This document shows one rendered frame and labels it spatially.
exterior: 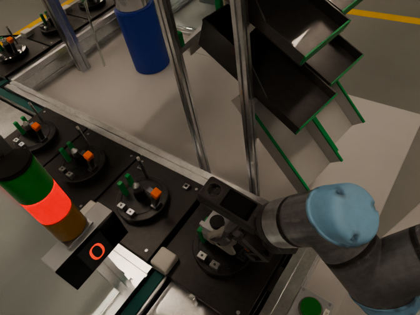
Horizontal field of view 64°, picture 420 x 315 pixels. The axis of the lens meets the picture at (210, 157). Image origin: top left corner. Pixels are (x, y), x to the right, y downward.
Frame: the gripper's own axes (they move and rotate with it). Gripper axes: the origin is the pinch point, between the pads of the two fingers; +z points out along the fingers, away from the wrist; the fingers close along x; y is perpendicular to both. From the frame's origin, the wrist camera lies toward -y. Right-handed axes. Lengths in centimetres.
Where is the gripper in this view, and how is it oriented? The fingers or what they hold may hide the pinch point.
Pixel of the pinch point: (215, 224)
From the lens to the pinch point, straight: 70.8
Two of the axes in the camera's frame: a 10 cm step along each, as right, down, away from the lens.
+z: -4.1, 2.6, 8.8
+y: 7.1, 6.9, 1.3
